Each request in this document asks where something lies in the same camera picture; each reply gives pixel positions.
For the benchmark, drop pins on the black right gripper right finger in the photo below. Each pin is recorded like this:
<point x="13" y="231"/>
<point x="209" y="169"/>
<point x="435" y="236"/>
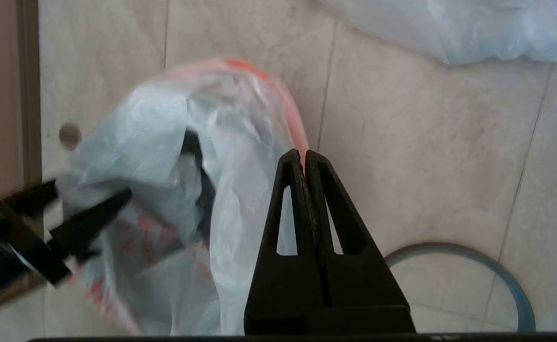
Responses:
<point x="359" y="285"/>

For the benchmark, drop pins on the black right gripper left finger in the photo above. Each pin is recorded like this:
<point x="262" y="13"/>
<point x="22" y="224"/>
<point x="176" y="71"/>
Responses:
<point x="283" y="289"/>

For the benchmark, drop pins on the white red-print trash bag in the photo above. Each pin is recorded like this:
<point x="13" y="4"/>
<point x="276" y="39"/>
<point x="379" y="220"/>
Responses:
<point x="240" y="142"/>
<point x="473" y="28"/>

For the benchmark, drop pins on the round metal floor drain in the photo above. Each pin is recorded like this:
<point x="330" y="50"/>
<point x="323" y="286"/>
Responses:
<point x="70" y="136"/>

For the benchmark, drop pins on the dark wall baseboard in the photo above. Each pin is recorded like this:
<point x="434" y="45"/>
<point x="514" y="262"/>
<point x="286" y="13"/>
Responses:
<point x="27" y="95"/>

